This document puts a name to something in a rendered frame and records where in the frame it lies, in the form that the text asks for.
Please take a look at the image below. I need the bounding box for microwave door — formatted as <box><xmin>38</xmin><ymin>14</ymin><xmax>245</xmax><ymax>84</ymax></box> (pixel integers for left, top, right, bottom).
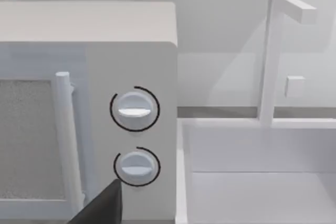
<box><xmin>0</xmin><ymin>43</ymin><xmax>90</xmax><ymax>219</ymax></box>

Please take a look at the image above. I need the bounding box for white sink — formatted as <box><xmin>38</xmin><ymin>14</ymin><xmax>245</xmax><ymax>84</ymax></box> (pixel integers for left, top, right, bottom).
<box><xmin>175</xmin><ymin>118</ymin><xmax>336</xmax><ymax>224</ymax></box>

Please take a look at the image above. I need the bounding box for tall white tap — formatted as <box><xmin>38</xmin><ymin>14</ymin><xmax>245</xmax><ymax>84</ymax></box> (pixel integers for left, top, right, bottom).
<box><xmin>258</xmin><ymin>0</ymin><xmax>318</xmax><ymax>128</ymax></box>

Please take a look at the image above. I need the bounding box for white microwave door handle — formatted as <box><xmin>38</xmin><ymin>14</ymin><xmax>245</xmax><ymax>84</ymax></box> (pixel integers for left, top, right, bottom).
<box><xmin>55</xmin><ymin>71</ymin><xmax>86</xmax><ymax>209</ymax></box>

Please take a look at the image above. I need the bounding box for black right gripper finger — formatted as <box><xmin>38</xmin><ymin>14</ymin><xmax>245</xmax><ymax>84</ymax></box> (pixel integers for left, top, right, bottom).
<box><xmin>65</xmin><ymin>178</ymin><xmax>123</xmax><ymax>224</ymax></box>

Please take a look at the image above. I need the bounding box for white microwave knob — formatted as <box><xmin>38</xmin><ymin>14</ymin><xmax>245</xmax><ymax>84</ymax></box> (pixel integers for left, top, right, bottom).
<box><xmin>117</xmin><ymin>152</ymin><xmax>158</xmax><ymax>183</ymax></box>
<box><xmin>112</xmin><ymin>91</ymin><xmax>155</xmax><ymax>127</ymax></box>

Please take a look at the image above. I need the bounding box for pale microwave oven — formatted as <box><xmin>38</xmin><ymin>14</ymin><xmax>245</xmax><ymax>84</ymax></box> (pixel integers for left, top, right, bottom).
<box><xmin>0</xmin><ymin>1</ymin><xmax>179</xmax><ymax>221</ymax></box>

